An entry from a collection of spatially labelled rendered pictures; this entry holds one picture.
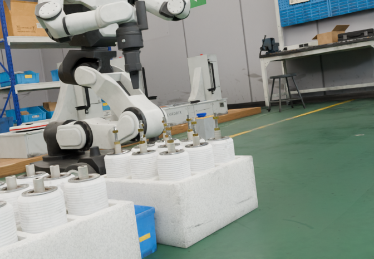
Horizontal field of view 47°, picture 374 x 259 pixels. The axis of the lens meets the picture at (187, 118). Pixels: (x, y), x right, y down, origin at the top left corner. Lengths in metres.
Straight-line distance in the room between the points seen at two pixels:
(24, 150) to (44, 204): 2.42
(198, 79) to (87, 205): 4.14
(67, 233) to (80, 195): 0.11
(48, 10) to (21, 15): 5.09
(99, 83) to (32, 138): 1.58
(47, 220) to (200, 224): 0.48
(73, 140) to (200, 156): 0.85
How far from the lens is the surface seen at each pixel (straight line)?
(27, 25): 6.69
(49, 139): 2.22
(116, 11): 1.49
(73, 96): 3.80
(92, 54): 1.91
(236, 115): 5.20
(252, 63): 6.99
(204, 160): 1.32
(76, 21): 1.55
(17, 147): 3.45
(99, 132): 1.95
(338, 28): 5.97
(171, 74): 8.00
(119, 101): 1.83
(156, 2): 2.06
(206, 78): 5.09
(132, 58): 1.47
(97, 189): 1.03
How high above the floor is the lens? 0.43
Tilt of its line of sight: 4 degrees down
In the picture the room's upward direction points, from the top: 7 degrees counter-clockwise
